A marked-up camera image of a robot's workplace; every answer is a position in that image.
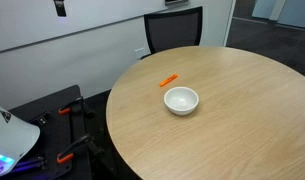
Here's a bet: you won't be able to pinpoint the white wall outlet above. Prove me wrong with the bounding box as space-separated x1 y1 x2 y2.
134 47 147 61

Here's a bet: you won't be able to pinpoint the black device on whiteboard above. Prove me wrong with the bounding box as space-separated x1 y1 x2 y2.
53 0 68 18

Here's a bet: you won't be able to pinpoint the white ceramic bowl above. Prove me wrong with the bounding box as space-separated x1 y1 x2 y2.
163 86 200 117

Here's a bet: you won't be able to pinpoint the black cables at robot base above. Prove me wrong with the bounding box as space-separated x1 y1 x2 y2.
10 155 48 175

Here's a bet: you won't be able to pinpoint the black mesh office chair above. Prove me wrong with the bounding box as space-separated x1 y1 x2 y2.
140 5 204 61

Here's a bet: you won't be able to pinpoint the orange Sharpie marker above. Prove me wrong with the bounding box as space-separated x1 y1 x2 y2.
159 73 179 88

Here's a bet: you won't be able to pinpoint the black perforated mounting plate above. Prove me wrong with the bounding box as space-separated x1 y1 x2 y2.
7 84 94 180

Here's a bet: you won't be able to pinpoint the black clamp with orange handle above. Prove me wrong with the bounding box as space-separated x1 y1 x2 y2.
56 133 105 165
57 96 97 119

